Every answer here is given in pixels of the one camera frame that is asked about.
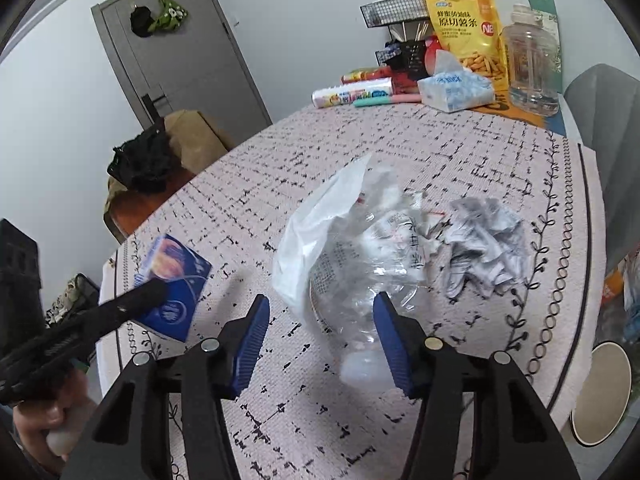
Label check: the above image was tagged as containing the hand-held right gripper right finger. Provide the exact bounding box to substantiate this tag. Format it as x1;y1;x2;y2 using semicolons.
372;291;581;480

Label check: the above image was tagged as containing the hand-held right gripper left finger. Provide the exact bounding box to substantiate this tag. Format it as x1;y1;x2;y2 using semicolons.
60;294;271;480

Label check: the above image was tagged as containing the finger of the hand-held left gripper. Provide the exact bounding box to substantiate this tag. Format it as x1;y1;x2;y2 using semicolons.
97;277;168;331

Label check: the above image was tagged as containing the blue printed packet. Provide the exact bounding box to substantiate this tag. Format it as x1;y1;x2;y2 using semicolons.
134;233;213;343

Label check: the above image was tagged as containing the crushed clear plastic bottle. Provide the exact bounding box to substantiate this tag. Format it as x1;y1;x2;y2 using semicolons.
307;207;443;391

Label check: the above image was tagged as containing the white plastic bag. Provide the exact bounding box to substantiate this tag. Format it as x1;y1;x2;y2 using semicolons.
272;152;401;328

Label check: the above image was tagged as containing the beige trash bin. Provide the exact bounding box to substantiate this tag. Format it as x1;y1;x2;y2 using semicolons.
570;340;634;447

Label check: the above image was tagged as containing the person's left hand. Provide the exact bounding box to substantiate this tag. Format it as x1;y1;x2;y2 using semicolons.
12;367;101;461

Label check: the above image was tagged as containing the camouflage bag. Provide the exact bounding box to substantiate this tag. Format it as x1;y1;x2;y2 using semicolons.
45;273;101;329

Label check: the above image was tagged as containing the wooden chair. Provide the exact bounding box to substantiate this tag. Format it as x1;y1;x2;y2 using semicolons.
102;110;236;245

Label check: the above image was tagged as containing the crumpled printed paper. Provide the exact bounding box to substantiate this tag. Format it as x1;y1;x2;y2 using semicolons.
440;197;533;302

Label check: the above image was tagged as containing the torn clear wrapper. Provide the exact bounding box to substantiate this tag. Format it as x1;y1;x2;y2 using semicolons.
395;187;448;241

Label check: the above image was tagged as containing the brown cloth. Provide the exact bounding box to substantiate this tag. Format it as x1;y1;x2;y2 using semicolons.
164;110;236;167

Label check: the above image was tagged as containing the grey door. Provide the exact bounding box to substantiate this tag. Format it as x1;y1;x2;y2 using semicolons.
91;0;273;135

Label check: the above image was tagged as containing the white printed roll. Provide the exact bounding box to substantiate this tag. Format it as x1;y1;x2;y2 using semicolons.
311;78;393;109

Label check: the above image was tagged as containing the blue white tissue pack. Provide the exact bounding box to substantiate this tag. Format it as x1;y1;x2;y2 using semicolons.
416;50;496;113

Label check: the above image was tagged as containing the red tube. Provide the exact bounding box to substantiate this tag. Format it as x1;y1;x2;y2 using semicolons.
341;66;396;86

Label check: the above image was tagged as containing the black hanging cloth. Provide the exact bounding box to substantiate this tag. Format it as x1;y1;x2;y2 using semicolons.
129;5;154;39

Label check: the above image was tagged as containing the grey padded chair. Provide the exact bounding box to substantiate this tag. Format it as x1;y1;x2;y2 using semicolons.
564;65;640;263

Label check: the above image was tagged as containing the clear plastic jar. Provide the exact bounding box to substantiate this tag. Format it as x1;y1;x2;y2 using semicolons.
501;4;561;117

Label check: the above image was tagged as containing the yellow snack bag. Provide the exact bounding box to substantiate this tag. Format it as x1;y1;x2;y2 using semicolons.
421;0;510;92

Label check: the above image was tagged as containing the tall green box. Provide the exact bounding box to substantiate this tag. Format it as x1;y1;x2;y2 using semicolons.
524;0;564;93

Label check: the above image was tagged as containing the black door handle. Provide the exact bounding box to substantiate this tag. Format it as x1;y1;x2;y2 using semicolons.
141;93;169;129

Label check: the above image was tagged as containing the black wire rack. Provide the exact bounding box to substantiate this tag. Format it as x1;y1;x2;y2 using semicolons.
360;0;437;81

